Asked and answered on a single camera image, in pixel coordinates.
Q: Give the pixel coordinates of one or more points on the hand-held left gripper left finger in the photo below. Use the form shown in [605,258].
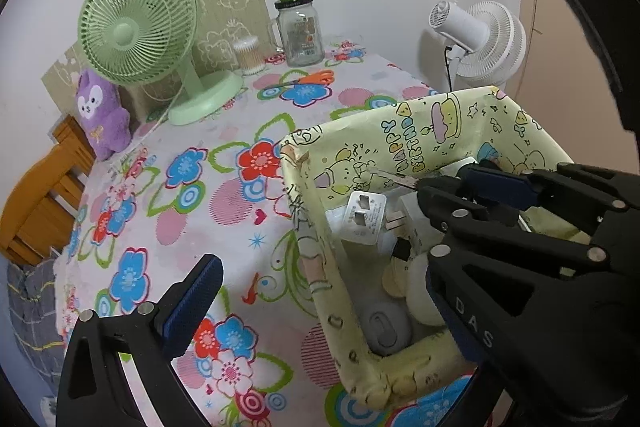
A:
[192,302]

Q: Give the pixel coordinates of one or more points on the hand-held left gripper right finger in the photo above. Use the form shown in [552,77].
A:
[446,314]

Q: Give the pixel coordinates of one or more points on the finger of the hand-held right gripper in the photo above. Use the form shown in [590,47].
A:
[500,247]
[500,187]

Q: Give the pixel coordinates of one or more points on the beige round disc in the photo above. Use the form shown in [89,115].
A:
[394,279]

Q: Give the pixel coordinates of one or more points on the grey round gadget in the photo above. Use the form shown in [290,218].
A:
[385,329]

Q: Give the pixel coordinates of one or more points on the large white charger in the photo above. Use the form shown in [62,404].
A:
[412,219]

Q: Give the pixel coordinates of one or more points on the small white charger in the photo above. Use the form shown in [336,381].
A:
[360,227]

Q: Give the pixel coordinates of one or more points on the yellow cartoon printed box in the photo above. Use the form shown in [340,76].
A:
[350,157]

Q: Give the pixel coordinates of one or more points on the floral tablecloth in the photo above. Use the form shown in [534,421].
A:
[200,217]

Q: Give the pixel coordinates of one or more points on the beige door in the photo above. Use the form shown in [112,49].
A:
[560,57]

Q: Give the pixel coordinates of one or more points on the white standing fan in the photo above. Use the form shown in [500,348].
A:
[480,32]

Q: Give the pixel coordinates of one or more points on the grey plaid blanket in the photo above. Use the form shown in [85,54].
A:
[30,307]

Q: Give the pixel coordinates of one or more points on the purple plush toy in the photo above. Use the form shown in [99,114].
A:
[105,127]

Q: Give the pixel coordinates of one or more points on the glass jar with green lid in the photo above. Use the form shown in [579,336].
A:
[300,37]

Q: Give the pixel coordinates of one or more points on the clear cotton swab jar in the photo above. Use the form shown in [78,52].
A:
[248,57]

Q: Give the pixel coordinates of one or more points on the green desk fan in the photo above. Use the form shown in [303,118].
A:
[125,32]

